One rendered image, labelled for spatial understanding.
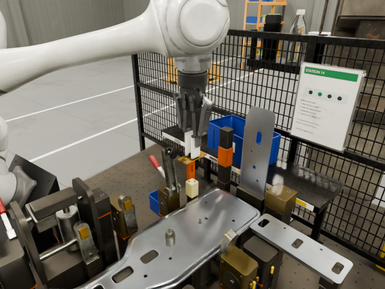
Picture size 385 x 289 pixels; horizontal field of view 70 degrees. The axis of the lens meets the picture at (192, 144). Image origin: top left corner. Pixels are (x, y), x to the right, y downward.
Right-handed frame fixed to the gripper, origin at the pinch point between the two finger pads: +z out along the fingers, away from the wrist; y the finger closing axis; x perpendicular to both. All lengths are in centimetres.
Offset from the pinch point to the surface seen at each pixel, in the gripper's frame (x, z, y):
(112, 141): 106, 130, -270
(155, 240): -12.1, 30.1, -3.6
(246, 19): 607, -2, -432
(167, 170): 1.7, 15.4, -14.0
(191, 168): 14.0, 20.6, -15.1
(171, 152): 2.6, 8.5, -12.6
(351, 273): 50, 60, 39
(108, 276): -28.7, 30.2, -2.1
